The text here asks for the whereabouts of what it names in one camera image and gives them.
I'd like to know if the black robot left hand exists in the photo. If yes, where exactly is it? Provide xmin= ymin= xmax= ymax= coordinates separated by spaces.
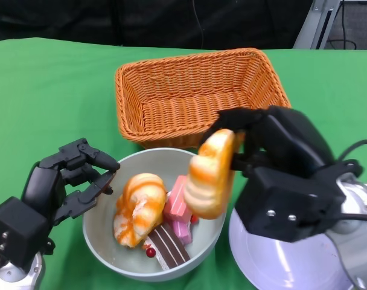
xmin=20 ymin=138 xmax=121 ymax=227

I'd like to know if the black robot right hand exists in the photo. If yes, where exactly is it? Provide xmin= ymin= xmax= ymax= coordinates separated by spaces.
xmin=201 ymin=105 xmax=337 ymax=179

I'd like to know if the grey ceramic bowl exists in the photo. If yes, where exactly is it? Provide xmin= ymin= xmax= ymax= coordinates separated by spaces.
xmin=82 ymin=147 xmax=229 ymax=283

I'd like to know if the round orange bread bun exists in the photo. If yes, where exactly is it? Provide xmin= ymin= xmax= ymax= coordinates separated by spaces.
xmin=183 ymin=129 xmax=236 ymax=221

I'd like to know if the orange wicker basket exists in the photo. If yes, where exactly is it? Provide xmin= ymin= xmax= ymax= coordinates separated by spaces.
xmin=114 ymin=47 xmax=292 ymax=150

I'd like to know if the large pink cake slice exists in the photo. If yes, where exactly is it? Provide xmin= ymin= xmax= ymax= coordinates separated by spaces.
xmin=162 ymin=175 xmax=193 ymax=224

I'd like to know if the lavender plate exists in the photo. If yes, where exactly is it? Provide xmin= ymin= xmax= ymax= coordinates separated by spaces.
xmin=228 ymin=208 xmax=355 ymax=290

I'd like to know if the small pink cake slice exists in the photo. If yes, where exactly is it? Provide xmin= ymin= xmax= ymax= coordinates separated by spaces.
xmin=171 ymin=220 xmax=193 ymax=245

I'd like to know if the chocolate layered cake slice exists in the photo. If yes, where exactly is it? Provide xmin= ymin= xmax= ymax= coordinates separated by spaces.
xmin=144 ymin=224 xmax=191 ymax=271

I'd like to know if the green tablecloth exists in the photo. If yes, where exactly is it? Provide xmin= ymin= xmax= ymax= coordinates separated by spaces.
xmin=0 ymin=37 xmax=367 ymax=290

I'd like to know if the black backdrop curtain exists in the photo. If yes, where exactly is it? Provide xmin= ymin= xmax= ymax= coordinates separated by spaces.
xmin=0 ymin=0 xmax=313 ymax=51

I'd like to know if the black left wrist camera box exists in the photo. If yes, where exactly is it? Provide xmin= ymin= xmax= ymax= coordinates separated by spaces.
xmin=0 ymin=196 xmax=51 ymax=269

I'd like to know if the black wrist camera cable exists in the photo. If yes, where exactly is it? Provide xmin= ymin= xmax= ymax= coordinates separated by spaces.
xmin=334 ymin=139 xmax=367 ymax=235

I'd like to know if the twisted orange ring bread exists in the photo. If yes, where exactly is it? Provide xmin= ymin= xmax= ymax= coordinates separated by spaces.
xmin=113 ymin=172 xmax=168 ymax=249

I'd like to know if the grey metal frame leg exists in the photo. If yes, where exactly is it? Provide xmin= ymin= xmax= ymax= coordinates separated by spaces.
xmin=293 ymin=0 xmax=343 ymax=50

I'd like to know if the black floor cable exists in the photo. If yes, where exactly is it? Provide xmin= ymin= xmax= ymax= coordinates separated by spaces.
xmin=325 ymin=0 xmax=358 ymax=51

